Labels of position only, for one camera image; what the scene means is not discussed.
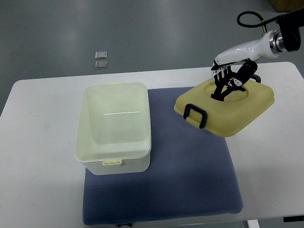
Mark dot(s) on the upper metal floor plate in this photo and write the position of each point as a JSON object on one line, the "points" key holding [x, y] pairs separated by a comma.
{"points": [[101, 55]]}

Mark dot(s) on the metal floor plate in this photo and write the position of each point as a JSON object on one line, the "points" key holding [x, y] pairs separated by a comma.
{"points": [[101, 64], [101, 55]]}

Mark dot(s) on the yellow storage box lid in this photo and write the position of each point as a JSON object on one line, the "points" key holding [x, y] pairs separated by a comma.
{"points": [[228, 117]]}

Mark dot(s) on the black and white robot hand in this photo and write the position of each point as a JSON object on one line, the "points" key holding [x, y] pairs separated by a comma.
{"points": [[232, 68]]}

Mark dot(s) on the cardboard box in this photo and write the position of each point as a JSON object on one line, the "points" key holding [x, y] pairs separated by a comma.
{"points": [[286, 5]]}

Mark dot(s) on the lower metal floor plate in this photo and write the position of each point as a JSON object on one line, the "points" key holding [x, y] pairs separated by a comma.
{"points": [[101, 64]]}

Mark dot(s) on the white storage box base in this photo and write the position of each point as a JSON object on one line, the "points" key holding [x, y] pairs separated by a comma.
{"points": [[114, 130]]}

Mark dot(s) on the blue padded mat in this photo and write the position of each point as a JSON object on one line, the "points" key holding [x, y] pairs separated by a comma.
{"points": [[190, 174]]}

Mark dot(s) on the black table control panel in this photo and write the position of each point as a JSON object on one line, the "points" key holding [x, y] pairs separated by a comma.
{"points": [[293, 218]]}

